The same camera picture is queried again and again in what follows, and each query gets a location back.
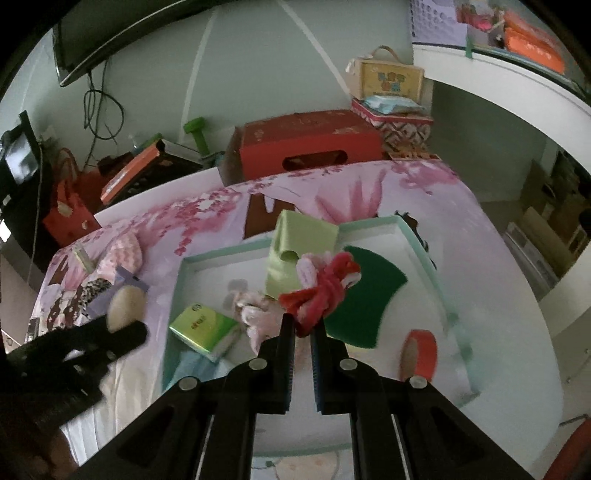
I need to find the red tote bag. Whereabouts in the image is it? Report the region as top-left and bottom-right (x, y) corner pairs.
(43, 148), (108, 247)

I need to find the red cardboard box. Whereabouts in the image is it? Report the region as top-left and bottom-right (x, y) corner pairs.
(218, 110), (383, 186)

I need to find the blue wet wipes pack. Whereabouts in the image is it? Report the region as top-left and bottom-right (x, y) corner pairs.
(363, 95), (427, 115)

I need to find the red patterned tin box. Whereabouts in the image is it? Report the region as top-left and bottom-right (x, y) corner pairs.
(351, 99), (434, 148)

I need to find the cartoon print bedsheet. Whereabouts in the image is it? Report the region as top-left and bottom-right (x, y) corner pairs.
(33, 161), (563, 467)

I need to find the person's left hand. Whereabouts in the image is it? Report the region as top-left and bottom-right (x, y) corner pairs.
(28, 430), (79, 480)

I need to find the black hanging cable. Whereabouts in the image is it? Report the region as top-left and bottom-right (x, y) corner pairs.
(81, 57), (126, 172)

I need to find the orange package on shelf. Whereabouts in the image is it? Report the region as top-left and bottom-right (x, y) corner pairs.
(504, 10), (566, 74)

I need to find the light green cloth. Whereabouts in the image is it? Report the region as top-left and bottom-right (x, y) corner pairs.
(266, 210), (339, 300)

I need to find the beige powder puff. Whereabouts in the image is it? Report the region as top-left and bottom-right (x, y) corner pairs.
(106, 285), (146, 333)

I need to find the purple perforated organizer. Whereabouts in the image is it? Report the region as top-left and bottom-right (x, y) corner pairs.
(409, 0), (467, 47)

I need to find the leopard print scrunchie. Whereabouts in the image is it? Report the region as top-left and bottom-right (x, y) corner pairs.
(78, 278), (113, 317)

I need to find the green dumbbell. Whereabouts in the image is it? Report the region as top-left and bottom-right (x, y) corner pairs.
(182, 117), (217, 165)

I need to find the white curved shelf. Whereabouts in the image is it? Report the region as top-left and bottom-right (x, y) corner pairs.
(413, 44), (590, 163)

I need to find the red pink hair tie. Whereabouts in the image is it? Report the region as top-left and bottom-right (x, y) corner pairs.
(278, 251), (363, 338)

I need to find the red tape roll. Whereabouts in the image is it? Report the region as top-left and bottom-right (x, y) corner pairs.
(399, 329), (438, 382)

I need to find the blue face mask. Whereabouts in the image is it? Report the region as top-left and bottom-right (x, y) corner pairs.
(167, 350), (233, 388)

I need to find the black television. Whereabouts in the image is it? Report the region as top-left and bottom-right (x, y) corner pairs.
(52, 0), (221, 87)

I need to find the green scouring sponge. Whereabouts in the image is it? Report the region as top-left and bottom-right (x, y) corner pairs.
(325, 246), (408, 349)

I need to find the yellow gift box with handle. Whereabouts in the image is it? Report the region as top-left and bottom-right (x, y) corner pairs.
(345, 45), (425, 102)

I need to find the orange black box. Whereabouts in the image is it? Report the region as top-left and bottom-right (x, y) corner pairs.
(100, 139), (204, 206)

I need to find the pink white fuzzy cloth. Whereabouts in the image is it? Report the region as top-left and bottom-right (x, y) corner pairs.
(95, 232), (143, 283)

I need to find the mint green tray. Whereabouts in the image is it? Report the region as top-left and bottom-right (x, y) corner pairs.
(158, 215), (482, 458)

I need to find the small green tissue pack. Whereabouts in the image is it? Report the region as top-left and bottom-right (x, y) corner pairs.
(73, 245), (97, 274)

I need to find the black coffee machine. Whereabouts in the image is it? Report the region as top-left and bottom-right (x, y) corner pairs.
(1, 111), (55, 271)

